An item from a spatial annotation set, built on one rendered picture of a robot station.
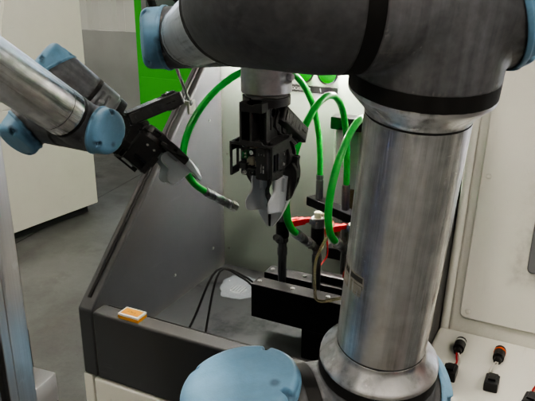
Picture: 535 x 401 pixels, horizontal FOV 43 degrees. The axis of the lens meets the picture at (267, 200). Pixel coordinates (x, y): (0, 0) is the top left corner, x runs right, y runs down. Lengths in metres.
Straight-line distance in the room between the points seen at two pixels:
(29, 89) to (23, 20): 3.16
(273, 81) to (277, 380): 0.46
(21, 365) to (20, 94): 0.50
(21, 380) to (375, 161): 0.33
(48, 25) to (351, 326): 3.76
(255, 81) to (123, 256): 0.65
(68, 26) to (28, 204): 1.10
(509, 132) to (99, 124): 0.71
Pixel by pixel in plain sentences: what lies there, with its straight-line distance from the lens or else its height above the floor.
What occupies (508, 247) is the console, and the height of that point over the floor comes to 1.15.
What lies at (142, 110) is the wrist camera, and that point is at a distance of 1.26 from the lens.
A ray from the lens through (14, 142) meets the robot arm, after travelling 1.20.
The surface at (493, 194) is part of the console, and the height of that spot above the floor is 1.23.
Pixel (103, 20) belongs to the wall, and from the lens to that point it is 6.22.
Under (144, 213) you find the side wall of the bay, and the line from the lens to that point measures 1.52.
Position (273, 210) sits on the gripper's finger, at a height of 1.28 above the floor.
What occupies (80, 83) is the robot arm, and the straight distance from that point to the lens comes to 1.23.
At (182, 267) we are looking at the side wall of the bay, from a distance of 1.70.
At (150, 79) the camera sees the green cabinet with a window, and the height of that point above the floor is 0.88.
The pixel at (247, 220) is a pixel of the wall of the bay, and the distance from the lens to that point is 1.80.
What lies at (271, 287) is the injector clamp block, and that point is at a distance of 1.43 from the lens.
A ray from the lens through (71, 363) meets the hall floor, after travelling 3.07.
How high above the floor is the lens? 1.65
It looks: 20 degrees down
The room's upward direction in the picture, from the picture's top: straight up
